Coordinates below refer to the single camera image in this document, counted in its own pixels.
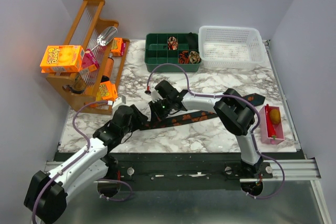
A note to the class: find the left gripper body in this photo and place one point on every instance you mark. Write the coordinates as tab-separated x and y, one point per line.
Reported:
136	121

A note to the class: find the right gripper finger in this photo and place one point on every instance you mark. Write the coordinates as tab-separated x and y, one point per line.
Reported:
156	120
153	107

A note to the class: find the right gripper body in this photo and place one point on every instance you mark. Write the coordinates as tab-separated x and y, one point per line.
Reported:
164	108

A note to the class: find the black orange floral tie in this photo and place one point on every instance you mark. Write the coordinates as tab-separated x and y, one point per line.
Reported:
198	116

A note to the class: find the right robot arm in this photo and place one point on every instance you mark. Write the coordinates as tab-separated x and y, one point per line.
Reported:
236	114

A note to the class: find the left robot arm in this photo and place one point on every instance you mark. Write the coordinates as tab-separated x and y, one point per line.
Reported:
48	193

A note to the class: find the small orange box lower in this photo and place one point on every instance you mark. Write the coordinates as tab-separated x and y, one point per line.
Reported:
107	91

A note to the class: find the small orange box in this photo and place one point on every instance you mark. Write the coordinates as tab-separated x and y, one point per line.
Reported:
117	48
107	91

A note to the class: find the green divided organizer tray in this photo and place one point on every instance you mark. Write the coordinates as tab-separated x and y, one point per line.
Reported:
159	58

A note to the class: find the rolled orange black tie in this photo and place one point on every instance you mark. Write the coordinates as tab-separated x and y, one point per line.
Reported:
183	57

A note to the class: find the wooden rack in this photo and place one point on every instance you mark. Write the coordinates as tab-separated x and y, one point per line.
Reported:
84	31

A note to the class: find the orange bottle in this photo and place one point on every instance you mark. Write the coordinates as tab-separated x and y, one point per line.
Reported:
107	70

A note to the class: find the rolled beige patterned tie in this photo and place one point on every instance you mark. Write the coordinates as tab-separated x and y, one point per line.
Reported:
194	57

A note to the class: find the rolled red patterned tie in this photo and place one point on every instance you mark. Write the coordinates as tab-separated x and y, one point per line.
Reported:
172	43

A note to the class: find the tin can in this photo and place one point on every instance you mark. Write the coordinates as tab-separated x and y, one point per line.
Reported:
79	85

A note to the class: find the small orange box upper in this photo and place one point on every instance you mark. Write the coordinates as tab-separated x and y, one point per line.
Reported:
117	48

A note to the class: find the pink small box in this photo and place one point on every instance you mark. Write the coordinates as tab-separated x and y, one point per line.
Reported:
89	62

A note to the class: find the metal scoop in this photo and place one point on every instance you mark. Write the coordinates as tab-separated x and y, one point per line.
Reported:
107	36

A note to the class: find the white plastic basket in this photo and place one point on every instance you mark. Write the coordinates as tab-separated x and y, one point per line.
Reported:
230	47

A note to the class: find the orange snack box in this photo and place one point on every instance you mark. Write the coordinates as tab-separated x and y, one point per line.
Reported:
62	58

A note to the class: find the red chili pepper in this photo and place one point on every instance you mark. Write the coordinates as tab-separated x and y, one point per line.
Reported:
270	127

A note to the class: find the pink tray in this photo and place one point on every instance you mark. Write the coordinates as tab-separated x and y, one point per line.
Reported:
263	129

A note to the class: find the orange fruit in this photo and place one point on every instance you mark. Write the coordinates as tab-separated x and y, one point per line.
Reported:
275	116

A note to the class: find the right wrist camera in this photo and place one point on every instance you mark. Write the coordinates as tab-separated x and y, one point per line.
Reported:
155	96

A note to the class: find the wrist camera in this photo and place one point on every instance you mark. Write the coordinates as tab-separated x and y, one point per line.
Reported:
155	96
119	101

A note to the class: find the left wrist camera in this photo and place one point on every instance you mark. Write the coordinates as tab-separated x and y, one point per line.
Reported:
119	101

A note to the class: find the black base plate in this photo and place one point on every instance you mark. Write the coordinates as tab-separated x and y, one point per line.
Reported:
165	172

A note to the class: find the aluminium rail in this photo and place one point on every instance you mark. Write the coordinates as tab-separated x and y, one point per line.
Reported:
294	170

